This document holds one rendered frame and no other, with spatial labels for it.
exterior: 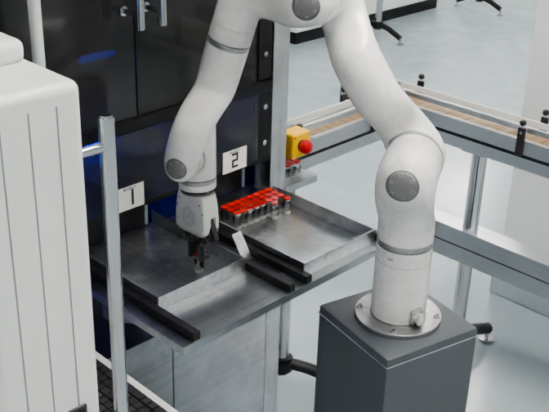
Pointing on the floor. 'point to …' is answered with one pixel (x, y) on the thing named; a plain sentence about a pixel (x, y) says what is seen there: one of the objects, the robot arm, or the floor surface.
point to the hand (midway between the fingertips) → (198, 249)
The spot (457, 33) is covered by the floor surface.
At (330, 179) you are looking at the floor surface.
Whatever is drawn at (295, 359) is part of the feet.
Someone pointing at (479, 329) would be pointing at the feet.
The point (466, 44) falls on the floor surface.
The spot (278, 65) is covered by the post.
